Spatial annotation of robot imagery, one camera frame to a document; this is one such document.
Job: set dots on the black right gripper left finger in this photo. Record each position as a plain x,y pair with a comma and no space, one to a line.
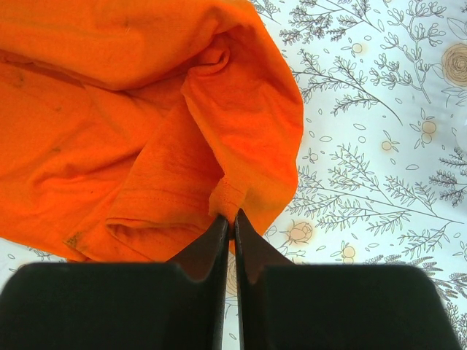
177,304

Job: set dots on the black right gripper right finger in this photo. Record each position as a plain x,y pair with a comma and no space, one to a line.
283,305

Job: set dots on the orange t shirt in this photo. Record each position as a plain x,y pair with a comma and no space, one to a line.
128,126

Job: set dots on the floral table cloth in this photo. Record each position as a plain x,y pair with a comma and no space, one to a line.
382,162

